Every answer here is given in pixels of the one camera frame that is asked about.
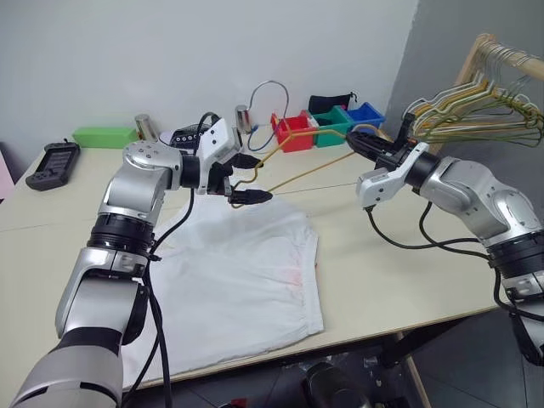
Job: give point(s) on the wooden table leg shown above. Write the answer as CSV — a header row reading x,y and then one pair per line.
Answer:
x,y
414,370

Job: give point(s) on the black handheld controller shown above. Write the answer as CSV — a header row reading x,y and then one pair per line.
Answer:
x,y
53,163

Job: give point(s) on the black metal table brace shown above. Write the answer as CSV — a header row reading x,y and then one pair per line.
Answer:
x,y
421,340

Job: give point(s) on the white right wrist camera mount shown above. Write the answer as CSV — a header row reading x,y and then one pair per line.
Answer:
x,y
382,180

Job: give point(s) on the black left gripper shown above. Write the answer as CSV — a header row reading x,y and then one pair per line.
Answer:
x,y
219,180

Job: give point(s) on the white shorts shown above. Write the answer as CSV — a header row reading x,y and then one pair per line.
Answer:
x,y
238,276

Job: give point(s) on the dark rounded shape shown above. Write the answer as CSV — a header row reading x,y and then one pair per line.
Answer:
x,y
336,384

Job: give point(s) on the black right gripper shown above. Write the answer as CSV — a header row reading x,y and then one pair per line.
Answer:
x,y
397,156

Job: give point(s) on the green rectangular box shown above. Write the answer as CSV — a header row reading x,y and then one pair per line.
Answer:
x,y
104,137

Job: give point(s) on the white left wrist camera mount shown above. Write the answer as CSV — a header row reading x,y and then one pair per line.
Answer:
x,y
217,142

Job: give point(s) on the wooden clothes rack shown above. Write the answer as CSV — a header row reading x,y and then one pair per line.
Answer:
x,y
531,64

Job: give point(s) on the black device with sockets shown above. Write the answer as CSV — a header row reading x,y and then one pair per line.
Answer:
x,y
185,137

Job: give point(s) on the shiny metal cylinder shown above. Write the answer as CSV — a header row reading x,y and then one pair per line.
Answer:
x,y
243,119
145,126

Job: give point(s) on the blue plastic bin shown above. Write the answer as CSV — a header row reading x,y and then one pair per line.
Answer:
x,y
365,115

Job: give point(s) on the pink object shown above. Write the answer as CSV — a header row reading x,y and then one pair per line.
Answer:
x,y
5,174

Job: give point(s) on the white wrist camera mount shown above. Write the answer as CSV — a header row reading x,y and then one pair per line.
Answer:
x,y
382,180
217,142

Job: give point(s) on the black fabric pouch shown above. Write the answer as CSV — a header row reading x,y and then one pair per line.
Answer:
x,y
327,102

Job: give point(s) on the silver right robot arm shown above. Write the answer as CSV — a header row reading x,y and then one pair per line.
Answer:
x,y
480,200

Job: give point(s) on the green plastic bin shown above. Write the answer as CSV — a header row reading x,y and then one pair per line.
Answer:
x,y
333,134

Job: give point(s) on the red plastic bin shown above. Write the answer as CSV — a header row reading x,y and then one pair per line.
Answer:
x,y
295,138

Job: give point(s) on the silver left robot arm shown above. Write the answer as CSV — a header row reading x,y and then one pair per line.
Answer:
x,y
127,204

